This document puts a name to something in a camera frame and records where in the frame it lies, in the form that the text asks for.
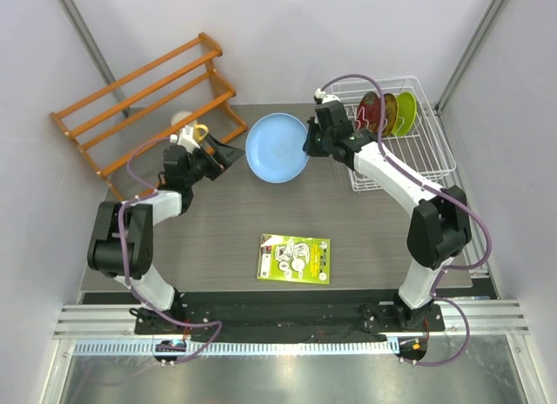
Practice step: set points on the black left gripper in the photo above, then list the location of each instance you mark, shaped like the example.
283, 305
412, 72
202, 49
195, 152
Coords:
224, 154

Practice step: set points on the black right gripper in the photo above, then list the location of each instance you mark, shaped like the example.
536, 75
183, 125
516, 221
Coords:
311, 149

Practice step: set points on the light blue plate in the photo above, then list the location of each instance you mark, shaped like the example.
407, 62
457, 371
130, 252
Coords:
274, 148

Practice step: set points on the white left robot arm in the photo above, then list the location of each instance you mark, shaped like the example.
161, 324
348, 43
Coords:
122, 239

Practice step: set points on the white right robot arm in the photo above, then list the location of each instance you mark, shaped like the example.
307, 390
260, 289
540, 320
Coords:
438, 229

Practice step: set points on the orange wooden shelf rack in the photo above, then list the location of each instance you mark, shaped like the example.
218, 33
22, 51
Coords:
221, 93

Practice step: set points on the yellow ceramic mug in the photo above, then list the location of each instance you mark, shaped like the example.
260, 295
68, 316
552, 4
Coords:
200, 132

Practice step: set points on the white cup on shelf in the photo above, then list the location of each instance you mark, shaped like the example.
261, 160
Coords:
179, 116

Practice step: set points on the red patterned plate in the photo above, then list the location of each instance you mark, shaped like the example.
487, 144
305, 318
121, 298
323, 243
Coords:
368, 112

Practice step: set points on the brown yellow-rimmed plate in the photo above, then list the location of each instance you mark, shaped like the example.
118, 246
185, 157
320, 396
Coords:
391, 114

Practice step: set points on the lime green plate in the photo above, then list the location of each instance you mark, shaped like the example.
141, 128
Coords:
407, 112

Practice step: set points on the green illustrated booklet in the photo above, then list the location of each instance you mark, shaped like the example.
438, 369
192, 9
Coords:
294, 259

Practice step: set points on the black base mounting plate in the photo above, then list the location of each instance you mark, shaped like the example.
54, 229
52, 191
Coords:
286, 317

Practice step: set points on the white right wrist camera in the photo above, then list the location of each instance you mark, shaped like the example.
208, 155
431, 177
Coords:
322, 97

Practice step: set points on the white wire dish rack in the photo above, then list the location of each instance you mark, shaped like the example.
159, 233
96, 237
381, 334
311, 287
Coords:
424, 148

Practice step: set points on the aluminium frame post left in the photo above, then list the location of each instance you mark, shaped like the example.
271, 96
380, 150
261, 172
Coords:
87, 40

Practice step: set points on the aluminium frame post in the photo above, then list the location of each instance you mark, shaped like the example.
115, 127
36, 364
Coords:
87, 40
479, 36

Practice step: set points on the aluminium front rail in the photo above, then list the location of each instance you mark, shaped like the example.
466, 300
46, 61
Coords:
99, 330

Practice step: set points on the aluminium frame post right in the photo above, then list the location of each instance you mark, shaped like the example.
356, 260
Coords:
479, 36

